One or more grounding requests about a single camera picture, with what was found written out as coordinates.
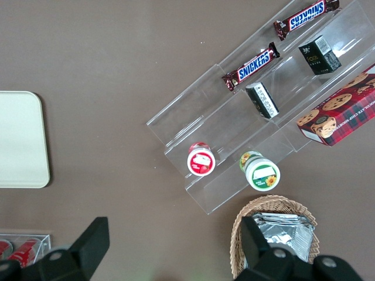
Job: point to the cream rectangular serving tray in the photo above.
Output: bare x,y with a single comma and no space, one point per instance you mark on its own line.
20,140

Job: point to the red tartan cookie box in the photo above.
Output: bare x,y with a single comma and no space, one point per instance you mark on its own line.
342,117

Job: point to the clear acrylic stepped riser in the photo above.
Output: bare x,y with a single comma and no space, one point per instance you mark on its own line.
337,87
234,126

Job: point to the Snickers chocolate bar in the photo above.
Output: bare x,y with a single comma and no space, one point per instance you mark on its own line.
306,19
253,66

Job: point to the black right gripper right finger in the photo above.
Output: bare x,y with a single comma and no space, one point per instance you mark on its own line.
263,263

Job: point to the aluminium foil container stack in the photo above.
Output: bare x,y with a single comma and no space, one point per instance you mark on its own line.
287,234

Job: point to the red lidded white jar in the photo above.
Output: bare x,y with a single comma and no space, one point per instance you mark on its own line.
201,162

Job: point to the clear acrylic bottle rack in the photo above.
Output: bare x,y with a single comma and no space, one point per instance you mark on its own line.
45,243

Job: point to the green lidded white jar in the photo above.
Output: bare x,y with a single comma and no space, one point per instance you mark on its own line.
263,174

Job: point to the light tan wicker basket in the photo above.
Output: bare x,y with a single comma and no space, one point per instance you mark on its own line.
293,205

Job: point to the small black carton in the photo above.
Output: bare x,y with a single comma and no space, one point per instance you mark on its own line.
262,101
319,55

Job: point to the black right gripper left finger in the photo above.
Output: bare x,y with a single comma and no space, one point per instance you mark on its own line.
73,260

